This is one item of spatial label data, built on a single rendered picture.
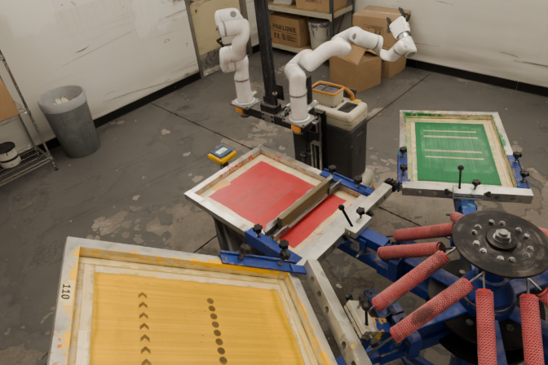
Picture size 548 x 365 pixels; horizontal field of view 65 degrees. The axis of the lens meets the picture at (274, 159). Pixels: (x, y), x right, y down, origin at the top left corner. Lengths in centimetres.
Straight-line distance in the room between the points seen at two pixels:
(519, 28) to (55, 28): 485
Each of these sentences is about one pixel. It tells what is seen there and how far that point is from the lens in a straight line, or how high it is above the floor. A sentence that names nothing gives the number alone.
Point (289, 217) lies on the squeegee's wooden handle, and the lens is 201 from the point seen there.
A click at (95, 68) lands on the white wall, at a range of 537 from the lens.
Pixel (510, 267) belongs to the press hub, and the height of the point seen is 131.
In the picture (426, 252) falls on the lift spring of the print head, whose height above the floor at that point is 119.
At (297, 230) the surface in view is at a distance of 206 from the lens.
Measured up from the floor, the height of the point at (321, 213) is 96.
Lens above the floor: 239
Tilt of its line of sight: 35 degrees down
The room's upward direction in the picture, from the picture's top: 7 degrees counter-clockwise
